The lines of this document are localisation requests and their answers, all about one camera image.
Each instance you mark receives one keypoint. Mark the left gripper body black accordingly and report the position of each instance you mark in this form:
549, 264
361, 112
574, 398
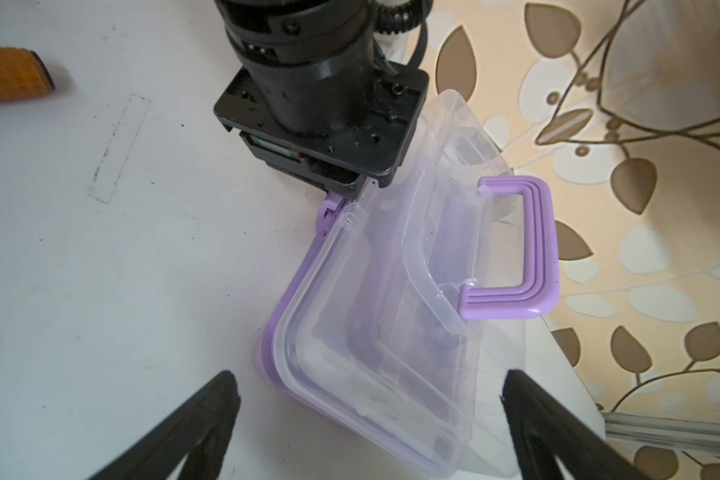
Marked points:
341, 162

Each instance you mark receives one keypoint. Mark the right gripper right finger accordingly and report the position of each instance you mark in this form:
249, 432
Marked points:
547, 436

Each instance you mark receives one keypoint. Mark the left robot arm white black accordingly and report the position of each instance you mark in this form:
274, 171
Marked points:
328, 92

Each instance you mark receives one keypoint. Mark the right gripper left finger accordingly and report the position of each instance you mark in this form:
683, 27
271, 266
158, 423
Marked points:
192, 440

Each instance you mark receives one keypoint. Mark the brown handle screwdriver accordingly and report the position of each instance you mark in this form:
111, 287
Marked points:
23, 75

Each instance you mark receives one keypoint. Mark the purple clear plastic tool box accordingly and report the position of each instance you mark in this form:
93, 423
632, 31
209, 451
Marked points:
409, 308

